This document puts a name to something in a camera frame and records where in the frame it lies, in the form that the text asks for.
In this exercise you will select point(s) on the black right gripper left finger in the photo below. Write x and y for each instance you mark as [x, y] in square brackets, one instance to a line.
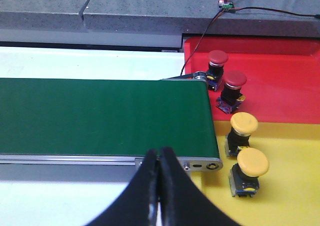
[137, 205]

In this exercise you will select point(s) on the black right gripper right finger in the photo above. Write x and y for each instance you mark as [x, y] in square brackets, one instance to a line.
[181, 202]

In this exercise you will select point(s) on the red mushroom push button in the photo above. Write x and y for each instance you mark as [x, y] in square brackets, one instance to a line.
[231, 97]
[214, 74]

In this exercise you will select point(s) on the yellow plastic tray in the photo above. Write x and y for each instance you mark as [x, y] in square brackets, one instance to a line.
[289, 193]

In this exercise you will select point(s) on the red plastic tray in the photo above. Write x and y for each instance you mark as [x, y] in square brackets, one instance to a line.
[283, 74]

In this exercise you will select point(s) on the small circuit board red LED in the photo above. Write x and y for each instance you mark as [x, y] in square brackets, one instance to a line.
[225, 5]

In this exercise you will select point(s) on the green conveyor belt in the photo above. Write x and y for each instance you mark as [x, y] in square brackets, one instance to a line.
[86, 117]

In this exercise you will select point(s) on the steel conveyor mounting bracket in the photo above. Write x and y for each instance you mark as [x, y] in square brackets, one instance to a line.
[138, 161]

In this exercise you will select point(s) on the grey stone countertop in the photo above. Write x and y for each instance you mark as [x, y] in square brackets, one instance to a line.
[164, 17]

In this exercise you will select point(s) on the yellow mushroom push button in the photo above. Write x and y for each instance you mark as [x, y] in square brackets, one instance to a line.
[242, 124]
[244, 175]

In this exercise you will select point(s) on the black conveyor drive belt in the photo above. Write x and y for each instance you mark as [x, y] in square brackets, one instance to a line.
[199, 76]

